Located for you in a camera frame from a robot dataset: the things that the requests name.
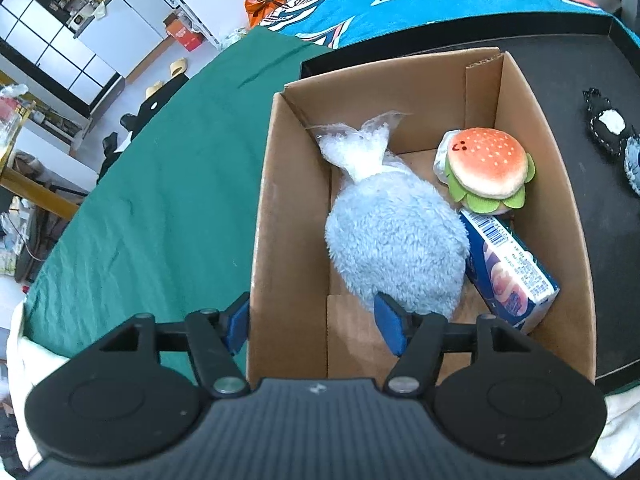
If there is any white kitchen cabinet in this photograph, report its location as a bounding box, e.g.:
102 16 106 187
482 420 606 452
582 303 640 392
37 0 172 77

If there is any brown cardboard box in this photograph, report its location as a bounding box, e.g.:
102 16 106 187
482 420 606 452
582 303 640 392
247 48 597 382

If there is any blue tissue pack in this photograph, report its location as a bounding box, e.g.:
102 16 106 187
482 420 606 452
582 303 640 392
459 209 560 334

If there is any yellow slipper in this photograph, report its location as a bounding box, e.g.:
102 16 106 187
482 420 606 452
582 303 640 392
145 80 164 99
169 58 188 78

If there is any hamburger plush toy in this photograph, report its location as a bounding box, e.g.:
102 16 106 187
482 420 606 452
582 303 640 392
446 127 536 216

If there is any black framed glass door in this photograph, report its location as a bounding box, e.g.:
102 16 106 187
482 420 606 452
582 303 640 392
1 0 122 118

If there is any clear plastic bag of beads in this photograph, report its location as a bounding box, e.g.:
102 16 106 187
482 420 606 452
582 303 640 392
306 110 410 183

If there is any orange bag on floor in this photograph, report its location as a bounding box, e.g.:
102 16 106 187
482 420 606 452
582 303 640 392
244 0 288 28

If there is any light blue fluffy plush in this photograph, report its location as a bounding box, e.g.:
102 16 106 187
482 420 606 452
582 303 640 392
324 172 470 320

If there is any yellow side table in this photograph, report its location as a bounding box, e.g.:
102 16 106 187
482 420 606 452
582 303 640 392
1 106 79 221

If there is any orange red box on floor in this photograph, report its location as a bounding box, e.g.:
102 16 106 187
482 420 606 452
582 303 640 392
163 12 204 52

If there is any green bed sheet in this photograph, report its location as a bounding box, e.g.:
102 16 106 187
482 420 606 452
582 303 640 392
14 28 323 363

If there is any white cloth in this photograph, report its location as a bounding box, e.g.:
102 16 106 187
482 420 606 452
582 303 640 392
433 129 460 185

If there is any grey-blue knitted turtle toy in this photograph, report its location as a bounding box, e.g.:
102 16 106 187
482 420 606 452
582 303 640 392
623 136 640 195

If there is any black and white knitted toy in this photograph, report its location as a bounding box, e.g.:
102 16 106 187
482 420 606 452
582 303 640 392
582 88 636 157

